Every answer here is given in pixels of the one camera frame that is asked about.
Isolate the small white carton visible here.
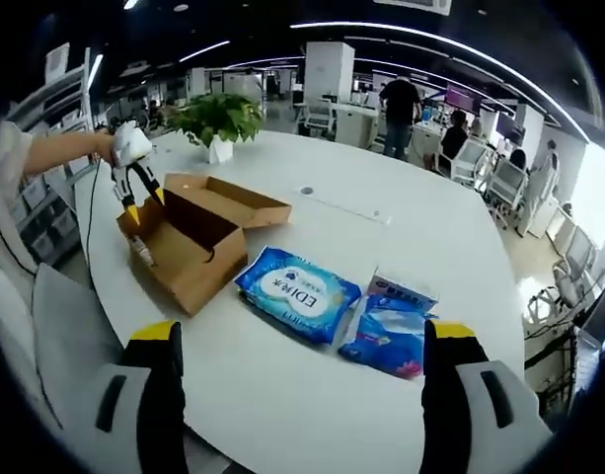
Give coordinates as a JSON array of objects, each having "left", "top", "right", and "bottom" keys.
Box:
[{"left": 366, "top": 269, "right": 439, "bottom": 310}]

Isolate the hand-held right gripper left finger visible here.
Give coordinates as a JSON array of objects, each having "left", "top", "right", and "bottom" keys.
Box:
[{"left": 79, "top": 319, "right": 189, "bottom": 474}]

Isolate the blue soft wet wipes pack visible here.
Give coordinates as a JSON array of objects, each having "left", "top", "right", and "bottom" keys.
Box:
[{"left": 234, "top": 245, "right": 363, "bottom": 347}]

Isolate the white ceiling air conditioner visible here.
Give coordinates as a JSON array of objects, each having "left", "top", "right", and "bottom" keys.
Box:
[{"left": 373, "top": 0, "right": 454, "bottom": 16}]

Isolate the person's left hand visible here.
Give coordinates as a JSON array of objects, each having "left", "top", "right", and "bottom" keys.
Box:
[{"left": 90, "top": 131, "right": 116, "bottom": 163}]

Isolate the white desk cabinet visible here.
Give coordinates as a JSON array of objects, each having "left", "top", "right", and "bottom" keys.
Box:
[{"left": 334, "top": 103, "right": 380, "bottom": 149}]

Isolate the white office chair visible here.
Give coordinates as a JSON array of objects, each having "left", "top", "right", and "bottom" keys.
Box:
[
  {"left": 489, "top": 160, "right": 528, "bottom": 223},
  {"left": 452, "top": 140, "right": 493, "bottom": 187},
  {"left": 304, "top": 101, "right": 334, "bottom": 133}
]

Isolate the green plant in white pot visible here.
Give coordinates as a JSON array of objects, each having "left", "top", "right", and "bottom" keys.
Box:
[{"left": 176, "top": 92, "right": 266, "bottom": 165}]

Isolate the white tube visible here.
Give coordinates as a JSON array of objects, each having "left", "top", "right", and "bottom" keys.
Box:
[{"left": 128, "top": 235, "right": 156, "bottom": 268}]

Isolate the white pillar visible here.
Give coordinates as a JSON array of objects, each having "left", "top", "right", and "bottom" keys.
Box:
[{"left": 305, "top": 41, "right": 355, "bottom": 108}]

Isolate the white box on rack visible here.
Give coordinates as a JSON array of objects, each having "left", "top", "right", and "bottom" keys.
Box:
[{"left": 44, "top": 42, "right": 71, "bottom": 83}]

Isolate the blue glossy tissue pack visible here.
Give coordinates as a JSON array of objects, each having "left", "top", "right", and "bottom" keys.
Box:
[{"left": 337, "top": 293, "right": 439, "bottom": 380}]

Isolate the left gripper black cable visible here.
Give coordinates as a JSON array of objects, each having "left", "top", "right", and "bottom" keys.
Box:
[{"left": 86, "top": 160, "right": 102, "bottom": 292}]

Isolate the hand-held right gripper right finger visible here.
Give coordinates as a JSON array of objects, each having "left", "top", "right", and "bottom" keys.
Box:
[{"left": 419, "top": 318, "right": 555, "bottom": 474}]

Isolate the brown cardboard shoe box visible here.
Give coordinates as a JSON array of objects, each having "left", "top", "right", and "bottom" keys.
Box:
[{"left": 115, "top": 172, "right": 293, "bottom": 317}]

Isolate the purple wall screen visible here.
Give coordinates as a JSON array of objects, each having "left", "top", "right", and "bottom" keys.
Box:
[{"left": 444, "top": 83, "right": 484, "bottom": 113}]

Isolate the grey office chair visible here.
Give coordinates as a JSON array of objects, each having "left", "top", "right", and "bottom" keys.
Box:
[{"left": 31, "top": 261, "right": 126, "bottom": 431}]

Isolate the white metal shelf rack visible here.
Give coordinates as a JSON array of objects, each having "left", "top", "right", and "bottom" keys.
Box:
[{"left": 5, "top": 46, "right": 105, "bottom": 266}]

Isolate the white table socket strip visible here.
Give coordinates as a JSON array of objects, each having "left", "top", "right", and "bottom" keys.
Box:
[{"left": 294, "top": 185, "right": 392, "bottom": 226}]

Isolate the person's white clothing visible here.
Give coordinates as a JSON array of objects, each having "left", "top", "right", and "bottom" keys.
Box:
[{"left": 0, "top": 120, "right": 37, "bottom": 277}]

